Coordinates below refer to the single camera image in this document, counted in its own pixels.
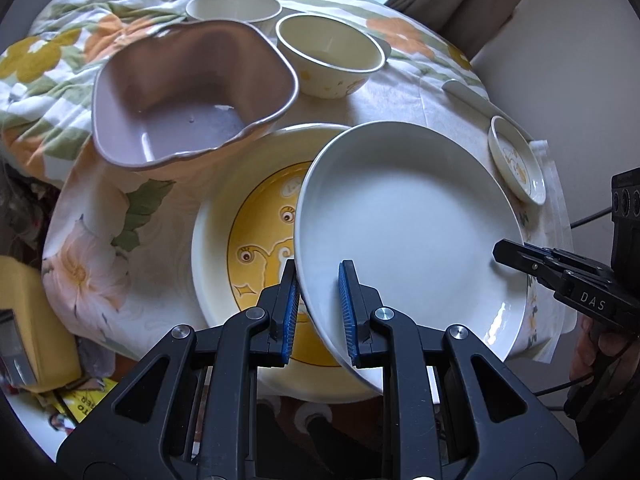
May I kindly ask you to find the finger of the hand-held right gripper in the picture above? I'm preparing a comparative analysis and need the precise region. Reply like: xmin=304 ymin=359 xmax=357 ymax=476
xmin=492 ymin=239 xmax=568 ymax=292
xmin=544 ymin=248 xmax=618 ymax=281

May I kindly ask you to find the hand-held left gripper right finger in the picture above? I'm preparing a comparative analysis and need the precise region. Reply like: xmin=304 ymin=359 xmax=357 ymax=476
xmin=338 ymin=260 xmax=586 ymax=480

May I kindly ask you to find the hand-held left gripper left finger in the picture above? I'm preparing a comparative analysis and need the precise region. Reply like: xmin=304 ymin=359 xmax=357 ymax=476
xmin=56 ymin=261 xmax=303 ymax=480

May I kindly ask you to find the small duck print dish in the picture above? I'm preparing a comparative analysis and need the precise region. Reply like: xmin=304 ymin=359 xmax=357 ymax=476
xmin=488 ymin=115 xmax=547 ymax=206

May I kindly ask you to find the large white plate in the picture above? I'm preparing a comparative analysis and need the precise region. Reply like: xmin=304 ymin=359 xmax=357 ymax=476
xmin=293 ymin=121 xmax=529 ymax=395

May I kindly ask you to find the brown wavy-edged bowl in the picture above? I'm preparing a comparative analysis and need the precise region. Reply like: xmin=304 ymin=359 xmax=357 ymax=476
xmin=91 ymin=19 xmax=300 ymax=172

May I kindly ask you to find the plain white bowl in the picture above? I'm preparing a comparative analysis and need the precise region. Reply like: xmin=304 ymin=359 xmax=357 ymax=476
xmin=186 ymin=0 xmax=282 ymax=25

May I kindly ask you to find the person's right hand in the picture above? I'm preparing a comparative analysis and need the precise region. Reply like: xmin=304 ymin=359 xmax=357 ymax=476
xmin=570 ymin=314 xmax=640 ymax=386

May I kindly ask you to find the yellow print cream plate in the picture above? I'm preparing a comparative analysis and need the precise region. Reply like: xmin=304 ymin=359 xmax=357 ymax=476
xmin=191 ymin=123 xmax=381 ymax=402

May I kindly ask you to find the pale floral tablecloth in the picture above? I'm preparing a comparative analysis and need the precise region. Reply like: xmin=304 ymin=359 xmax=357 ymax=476
xmin=42 ymin=50 xmax=575 ymax=367

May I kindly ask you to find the yellow magazine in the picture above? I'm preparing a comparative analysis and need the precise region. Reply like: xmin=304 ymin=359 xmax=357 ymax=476
xmin=35 ymin=377 xmax=120 ymax=436

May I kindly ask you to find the cream bowl with yellow print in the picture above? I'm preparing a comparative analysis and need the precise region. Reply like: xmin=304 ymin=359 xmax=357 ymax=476
xmin=275 ymin=14 xmax=387 ymax=99

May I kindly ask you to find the brown curtain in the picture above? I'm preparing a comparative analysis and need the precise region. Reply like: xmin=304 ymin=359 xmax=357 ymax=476
xmin=387 ymin=0 xmax=537 ymax=56

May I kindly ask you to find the dark patterned cloth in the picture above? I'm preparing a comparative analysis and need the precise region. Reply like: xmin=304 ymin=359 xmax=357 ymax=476
xmin=0 ymin=157 xmax=63 ymax=261

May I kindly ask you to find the orange and mustard floral sheet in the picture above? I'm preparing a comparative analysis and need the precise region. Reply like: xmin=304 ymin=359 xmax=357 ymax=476
xmin=0 ymin=0 xmax=488 ymax=186

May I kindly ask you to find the thin black cable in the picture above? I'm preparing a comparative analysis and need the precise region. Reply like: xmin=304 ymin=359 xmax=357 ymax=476
xmin=530 ymin=381 xmax=572 ymax=403

